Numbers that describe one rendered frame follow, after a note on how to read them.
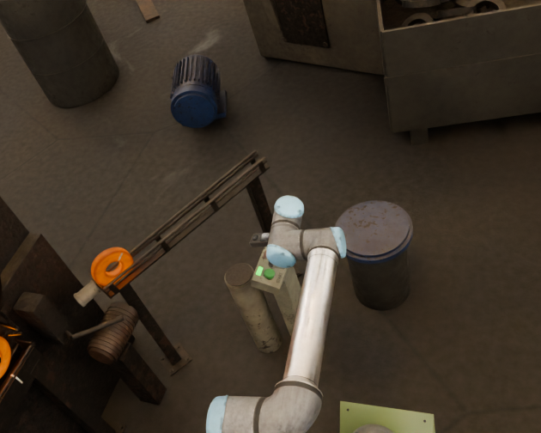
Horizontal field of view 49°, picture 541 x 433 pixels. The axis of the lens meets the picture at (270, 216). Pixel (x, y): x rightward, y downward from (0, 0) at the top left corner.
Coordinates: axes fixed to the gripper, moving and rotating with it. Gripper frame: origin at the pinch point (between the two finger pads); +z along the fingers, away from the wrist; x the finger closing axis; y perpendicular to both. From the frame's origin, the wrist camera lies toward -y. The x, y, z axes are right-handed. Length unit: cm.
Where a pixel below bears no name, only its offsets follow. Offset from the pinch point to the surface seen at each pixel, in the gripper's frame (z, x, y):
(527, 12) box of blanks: -31, 149, 71
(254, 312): 36.1, -1.5, -2.8
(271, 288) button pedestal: 7.9, -4.5, 2.4
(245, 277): 18.6, 2.1, -9.3
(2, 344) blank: 11, -55, -75
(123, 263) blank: 15, -10, -54
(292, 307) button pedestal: 30.0, 2.4, 11.2
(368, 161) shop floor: 62, 121, 25
